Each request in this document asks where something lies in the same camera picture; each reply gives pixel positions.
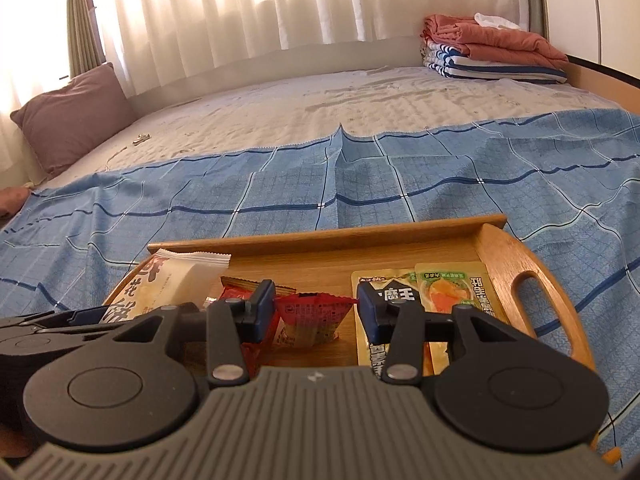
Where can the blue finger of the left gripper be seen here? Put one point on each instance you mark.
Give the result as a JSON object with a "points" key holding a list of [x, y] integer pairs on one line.
{"points": [[87, 316]]}

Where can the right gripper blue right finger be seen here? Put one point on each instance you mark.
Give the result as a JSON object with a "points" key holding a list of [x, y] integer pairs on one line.
{"points": [[376, 314]]}

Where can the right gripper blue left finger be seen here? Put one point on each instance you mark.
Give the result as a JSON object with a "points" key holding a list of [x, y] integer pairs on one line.
{"points": [[257, 313]]}

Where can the red white rice cracker pack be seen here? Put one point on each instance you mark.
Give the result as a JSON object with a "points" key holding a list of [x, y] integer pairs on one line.
{"points": [[310, 318]]}

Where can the yellow orange tofu snack pack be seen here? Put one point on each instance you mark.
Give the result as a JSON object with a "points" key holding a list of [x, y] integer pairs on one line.
{"points": [[443, 285]]}

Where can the white flower cake pack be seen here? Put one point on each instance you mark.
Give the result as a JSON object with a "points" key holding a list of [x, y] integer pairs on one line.
{"points": [[164, 279]]}

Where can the red nut snack bag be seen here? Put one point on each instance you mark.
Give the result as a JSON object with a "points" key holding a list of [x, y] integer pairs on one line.
{"points": [[251, 351]]}

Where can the purple pillow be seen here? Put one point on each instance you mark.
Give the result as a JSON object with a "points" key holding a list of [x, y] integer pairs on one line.
{"points": [[64, 125]]}

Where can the white mattress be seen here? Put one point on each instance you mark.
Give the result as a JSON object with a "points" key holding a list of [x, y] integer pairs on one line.
{"points": [[298, 110]]}

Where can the blue plaid bedsheet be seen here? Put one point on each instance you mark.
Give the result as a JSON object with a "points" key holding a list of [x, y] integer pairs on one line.
{"points": [[567, 182]]}

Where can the folded blue striped blanket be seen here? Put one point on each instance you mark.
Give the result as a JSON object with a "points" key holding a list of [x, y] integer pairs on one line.
{"points": [[451, 63]]}

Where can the grey green drape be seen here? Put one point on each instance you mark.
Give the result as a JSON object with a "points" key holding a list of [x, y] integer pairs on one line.
{"points": [[84, 50]]}

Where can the white sheer curtain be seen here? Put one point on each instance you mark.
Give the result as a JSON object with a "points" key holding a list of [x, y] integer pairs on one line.
{"points": [[153, 43]]}

